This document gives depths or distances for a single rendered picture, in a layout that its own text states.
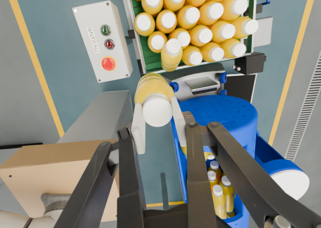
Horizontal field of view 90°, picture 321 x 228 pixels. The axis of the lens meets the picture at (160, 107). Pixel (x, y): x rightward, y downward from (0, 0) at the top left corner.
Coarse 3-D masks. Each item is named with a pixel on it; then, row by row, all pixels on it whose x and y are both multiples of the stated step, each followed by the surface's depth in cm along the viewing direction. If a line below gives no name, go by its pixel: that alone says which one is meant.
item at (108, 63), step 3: (105, 60) 45; (108, 60) 45; (111, 60) 45; (102, 63) 45; (105, 63) 45; (108, 63) 45; (111, 63) 46; (114, 63) 46; (105, 66) 46; (108, 66) 46; (111, 66) 46; (114, 66) 46; (108, 69) 46; (111, 69) 46
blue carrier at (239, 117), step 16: (208, 96) 66; (224, 96) 64; (192, 112) 56; (208, 112) 54; (224, 112) 52; (240, 112) 51; (256, 112) 49; (240, 128) 44; (256, 128) 49; (176, 144) 58; (208, 160) 83; (240, 208) 82; (240, 224) 62
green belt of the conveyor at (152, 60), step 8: (136, 8) 59; (240, 16) 62; (144, 40) 63; (144, 48) 64; (144, 56) 66; (152, 56) 66; (160, 56) 66; (152, 64) 67; (160, 64) 67; (184, 64) 68; (208, 64) 70
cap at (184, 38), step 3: (180, 33) 46; (183, 33) 46; (186, 33) 46; (177, 36) 48; (180, 36) 47; (183, 36) 47; (186, 36) 47; (189, 36) 47; (177, 39) 47; (180, 39) 47; (183, 39) 47; (186, 39) 47; (189, 39) 47; (180, 42) 47; (183, 42) 47; (186, 42) 47; (189, 42) 48; (183, 45) 48
